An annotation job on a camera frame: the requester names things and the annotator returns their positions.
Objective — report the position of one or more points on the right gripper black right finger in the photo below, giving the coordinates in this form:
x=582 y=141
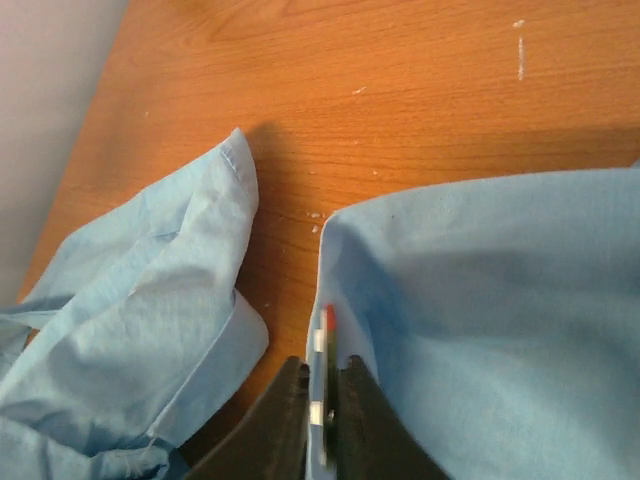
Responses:
x=370 y=441

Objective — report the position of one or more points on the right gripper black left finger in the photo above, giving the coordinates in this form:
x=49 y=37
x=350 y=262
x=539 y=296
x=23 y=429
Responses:
x=270 y=441

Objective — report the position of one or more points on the light blue shirt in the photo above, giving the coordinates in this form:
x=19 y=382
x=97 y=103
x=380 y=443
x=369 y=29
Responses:
x=499 y=317

